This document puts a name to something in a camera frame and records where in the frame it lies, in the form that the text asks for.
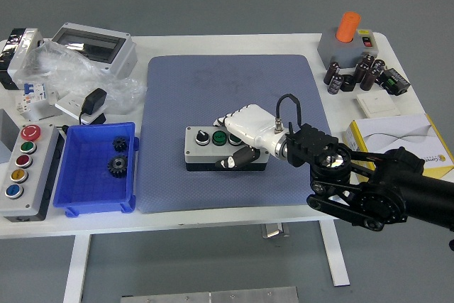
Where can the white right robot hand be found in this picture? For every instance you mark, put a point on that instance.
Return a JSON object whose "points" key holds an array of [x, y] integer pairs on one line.
{"points": [[248, 122]]}

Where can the grey four-control button box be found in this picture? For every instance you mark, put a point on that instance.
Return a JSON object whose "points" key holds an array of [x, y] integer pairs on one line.
{"points": [[202, 152]]}

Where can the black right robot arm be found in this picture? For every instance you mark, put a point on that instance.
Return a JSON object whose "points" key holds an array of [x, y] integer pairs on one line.
{"points": [[390, 189]]}

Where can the grey five-button control box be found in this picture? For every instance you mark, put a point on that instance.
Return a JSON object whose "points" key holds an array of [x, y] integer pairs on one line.
{"points": [[33, 182]]}

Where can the blue-grey textured mat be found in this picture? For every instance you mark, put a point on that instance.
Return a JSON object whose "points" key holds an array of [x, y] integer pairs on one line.
{"points": [[198, 86]]}

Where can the dark cylindrical capacitor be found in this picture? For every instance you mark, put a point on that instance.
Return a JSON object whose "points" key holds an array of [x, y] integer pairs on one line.
{"points": [[378, 65], [368, 59], [369, 79], [335, 84], [332, 70], [361, 71]]}

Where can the short black capacitor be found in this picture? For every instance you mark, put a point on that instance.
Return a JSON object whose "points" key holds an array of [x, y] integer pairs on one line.
{"points": [[348, 83]]}

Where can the small black gear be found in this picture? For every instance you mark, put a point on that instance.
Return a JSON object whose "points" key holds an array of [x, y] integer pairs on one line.
{"points": [[120, 144]]}

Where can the large black gear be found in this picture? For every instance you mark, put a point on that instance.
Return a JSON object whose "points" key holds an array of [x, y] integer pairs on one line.
{"points": [[117, 166]]}

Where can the orange cylinder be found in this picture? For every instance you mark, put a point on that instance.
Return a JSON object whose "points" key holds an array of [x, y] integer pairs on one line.
{"points": [[348, 26]]}

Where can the yellow white cardboard box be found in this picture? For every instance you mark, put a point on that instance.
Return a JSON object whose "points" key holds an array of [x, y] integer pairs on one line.
{"points": [[390, 132]]}

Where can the black module with green terminal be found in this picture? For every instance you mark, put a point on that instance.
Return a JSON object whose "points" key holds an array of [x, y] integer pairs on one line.
{"points": [[395, 81]]}

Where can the black power adapter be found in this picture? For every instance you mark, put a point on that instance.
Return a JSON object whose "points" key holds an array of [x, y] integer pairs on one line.
{"points": [[94, 100]]}

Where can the white table leg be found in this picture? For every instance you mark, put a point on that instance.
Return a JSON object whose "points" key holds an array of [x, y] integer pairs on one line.
{"points": [[335, 253], [76, 267]]}

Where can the blue plastic bin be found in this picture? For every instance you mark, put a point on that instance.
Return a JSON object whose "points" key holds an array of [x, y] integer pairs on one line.
{"points": [[92, 189]]}

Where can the grey metal plate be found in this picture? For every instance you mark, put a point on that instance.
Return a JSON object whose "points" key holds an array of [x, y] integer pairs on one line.
{"points": [[209, 296]]}

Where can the clear plastic bag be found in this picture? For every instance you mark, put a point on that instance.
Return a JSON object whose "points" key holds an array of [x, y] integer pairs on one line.
{"points": [[64, 65]]}

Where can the white blue circuit breaker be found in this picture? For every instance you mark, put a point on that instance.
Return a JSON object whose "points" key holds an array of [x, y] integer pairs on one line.
{"points": [[30, 99]]}

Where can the white device with glossy black top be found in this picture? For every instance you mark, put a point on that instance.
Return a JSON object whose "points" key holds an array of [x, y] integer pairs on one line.
{"points": [[21, 51]]}

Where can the grey metal box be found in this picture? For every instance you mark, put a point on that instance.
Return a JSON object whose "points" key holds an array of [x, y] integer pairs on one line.
{"points": [[6, 136]]}

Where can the grey switch base box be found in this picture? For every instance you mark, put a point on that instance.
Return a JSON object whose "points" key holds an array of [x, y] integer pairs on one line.
{"points": [[331, 49]]}

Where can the metal under-table bracket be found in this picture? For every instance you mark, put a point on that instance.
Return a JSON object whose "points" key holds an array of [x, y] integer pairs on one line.
{"points": [[275, 230]]}

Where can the white wall switch plate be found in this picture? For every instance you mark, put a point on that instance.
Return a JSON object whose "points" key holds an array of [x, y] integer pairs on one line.
{"points": [[377, 103]]}

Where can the grey enclosure with window cover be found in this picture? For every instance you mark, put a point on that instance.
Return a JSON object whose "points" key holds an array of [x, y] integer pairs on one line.
{"points": [[120, 58]]}

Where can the white wall socket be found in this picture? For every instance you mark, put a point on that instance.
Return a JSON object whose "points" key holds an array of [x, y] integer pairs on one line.
{"points": [[69, 104]]}

